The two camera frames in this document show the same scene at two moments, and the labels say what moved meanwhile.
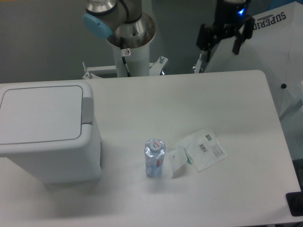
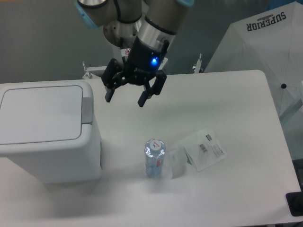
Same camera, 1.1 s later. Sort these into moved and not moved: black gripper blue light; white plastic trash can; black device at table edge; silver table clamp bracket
Moved: black gripper blue light
Not moved: silver table clamp bracket; black device at table edge; white plastic trash can
